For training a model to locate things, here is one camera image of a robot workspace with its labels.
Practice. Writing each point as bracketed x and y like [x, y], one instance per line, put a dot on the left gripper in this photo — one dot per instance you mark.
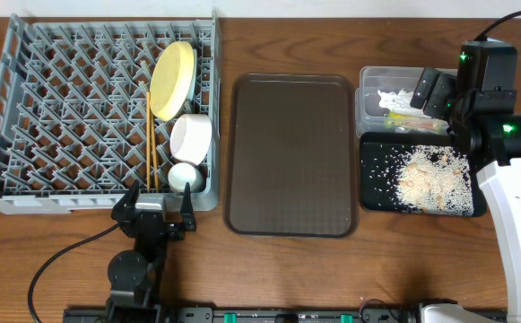
[151, 223]

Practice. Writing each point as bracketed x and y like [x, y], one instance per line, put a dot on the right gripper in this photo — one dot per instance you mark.
[442, 83]

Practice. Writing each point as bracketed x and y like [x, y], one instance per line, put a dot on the white tissue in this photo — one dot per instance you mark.
[399, 103]

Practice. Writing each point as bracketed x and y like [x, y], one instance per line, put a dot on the white cup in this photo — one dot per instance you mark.
[182, 173]

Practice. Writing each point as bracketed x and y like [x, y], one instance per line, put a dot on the green orange snack wrapper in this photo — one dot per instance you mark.
[407, 124]

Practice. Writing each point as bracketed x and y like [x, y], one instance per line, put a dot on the white round bowl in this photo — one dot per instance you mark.
[190, 138]

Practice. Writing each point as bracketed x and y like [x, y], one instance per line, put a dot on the wooden chopstick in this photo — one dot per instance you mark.
[154, 155]
[148, 128]

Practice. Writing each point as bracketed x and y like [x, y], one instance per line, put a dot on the yellow round plate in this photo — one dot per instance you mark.
[172, 80]

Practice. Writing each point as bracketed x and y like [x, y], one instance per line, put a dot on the light blue bowl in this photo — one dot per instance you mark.
[191, 89]

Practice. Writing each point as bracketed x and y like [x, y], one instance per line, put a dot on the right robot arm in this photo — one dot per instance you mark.
[478, 104]

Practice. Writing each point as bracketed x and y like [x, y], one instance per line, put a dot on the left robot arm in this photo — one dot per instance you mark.
[135, 274]

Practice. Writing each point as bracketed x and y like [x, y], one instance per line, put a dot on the black waste tray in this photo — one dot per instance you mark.
[376, 179]

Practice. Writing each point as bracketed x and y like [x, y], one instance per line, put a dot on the clear plastic bin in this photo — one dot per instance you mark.
[369, 116]

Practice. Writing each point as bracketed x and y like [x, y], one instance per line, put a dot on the spilled rice pile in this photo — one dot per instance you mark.
[435, 179]

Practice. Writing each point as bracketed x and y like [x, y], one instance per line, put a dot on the grey plastic dish rack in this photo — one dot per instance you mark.
[73, 110]

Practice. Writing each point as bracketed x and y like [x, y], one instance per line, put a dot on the brown serving tray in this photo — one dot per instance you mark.
[292, 160]

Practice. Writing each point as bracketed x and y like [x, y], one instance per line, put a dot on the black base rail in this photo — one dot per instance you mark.
[208, 315]

